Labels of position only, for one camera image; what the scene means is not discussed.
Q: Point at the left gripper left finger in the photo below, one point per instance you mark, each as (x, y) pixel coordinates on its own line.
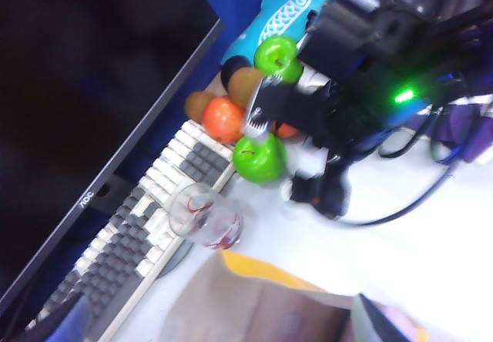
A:
(69, 322)

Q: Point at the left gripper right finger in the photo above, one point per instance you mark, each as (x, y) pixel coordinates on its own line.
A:
(377, 324)

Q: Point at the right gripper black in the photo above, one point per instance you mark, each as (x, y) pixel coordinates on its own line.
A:
(366, 107)

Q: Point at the yellow paper bag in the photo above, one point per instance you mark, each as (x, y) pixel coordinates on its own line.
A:
(250, 303)

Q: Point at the white purple tote bag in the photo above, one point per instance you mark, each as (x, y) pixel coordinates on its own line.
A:
(470, 126)

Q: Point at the orange plastic fruit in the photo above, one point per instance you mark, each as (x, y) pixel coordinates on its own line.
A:
(287, 130)
(223, 120)

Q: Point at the green plastic apple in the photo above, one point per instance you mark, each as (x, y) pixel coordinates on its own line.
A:
(275, 55)
(258, 163)

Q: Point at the brown kiwi fruit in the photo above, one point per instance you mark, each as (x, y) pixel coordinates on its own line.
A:
(242, 86)
(198, 105)

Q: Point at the dark brown round fruit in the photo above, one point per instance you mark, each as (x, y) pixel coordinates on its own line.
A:
(233, 68)

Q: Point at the white grey keyboard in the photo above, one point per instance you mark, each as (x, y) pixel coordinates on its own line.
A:
(127, 234)

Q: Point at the clear glass cup red print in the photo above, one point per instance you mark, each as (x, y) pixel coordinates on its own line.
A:
(208, 218)

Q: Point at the cyan patterned pouch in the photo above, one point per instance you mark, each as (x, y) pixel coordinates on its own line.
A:
(269, 7)

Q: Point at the black computer monitor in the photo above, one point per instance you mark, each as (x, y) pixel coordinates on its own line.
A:
(77, 68)

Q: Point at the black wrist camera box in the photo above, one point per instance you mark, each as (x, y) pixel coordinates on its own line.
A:
(343, 30)

